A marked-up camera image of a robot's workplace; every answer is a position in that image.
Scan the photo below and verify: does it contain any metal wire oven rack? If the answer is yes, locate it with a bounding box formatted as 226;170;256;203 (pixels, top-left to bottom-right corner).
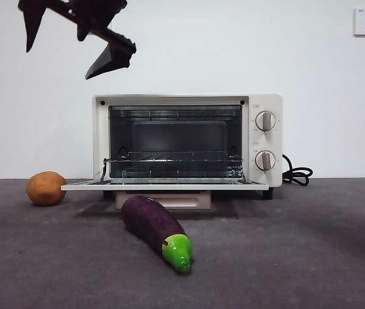
103;150;244;171

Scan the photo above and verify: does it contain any beige oven knob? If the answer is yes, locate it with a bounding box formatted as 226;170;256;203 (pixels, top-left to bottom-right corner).
254;110;278;133
254;149;276;171

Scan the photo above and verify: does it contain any white toaster oven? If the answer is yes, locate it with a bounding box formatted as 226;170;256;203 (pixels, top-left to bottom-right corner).
91;93;283;201

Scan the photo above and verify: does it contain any brown potato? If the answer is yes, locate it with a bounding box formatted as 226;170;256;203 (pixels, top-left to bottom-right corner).
26;171;68;207

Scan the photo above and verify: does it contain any black oven power cable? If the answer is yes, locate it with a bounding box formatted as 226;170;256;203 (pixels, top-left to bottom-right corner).
281;153;314;187

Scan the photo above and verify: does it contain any purple eggplant with green stem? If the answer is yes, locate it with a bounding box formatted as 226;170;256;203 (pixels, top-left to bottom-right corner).
120;195;193;274

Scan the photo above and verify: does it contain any oven door with beige handle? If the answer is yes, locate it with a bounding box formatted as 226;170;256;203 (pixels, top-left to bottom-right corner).
60;178;270;212

